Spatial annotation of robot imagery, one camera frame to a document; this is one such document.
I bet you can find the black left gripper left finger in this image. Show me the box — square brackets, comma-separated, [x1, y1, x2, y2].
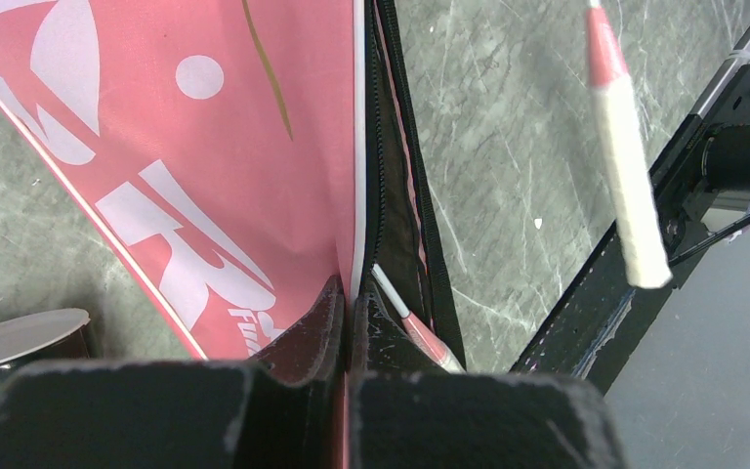
[0, 277, 346, 468]

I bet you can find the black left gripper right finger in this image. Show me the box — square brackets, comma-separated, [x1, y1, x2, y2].
[348, 284, 628, 468]

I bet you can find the pink racket bag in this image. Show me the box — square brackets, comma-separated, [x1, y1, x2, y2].
[0, 1, 464, 366]

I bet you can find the black shuttlecock tube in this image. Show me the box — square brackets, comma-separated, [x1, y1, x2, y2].
[0, 308, 90, 393]

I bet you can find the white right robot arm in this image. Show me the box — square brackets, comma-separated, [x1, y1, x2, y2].
[702, 124, 750, 191]

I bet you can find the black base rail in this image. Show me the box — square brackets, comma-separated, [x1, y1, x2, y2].
[514, 64, 750, 391]

